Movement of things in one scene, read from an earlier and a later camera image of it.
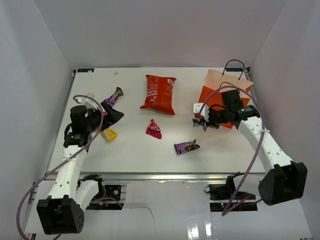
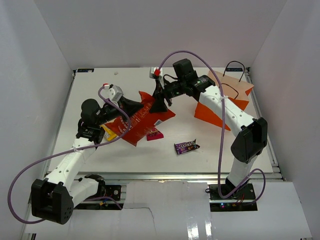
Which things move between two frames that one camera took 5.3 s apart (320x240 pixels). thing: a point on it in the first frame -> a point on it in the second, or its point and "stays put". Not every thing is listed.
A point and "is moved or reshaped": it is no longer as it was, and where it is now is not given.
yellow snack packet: (109, 134) stays put
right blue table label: (234, 69) stays put
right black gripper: (210, 124) -> (159, 105)
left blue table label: (85, 70) stays put
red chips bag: (159, 94) is moved or reshaped
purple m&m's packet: (183, 146) stays put
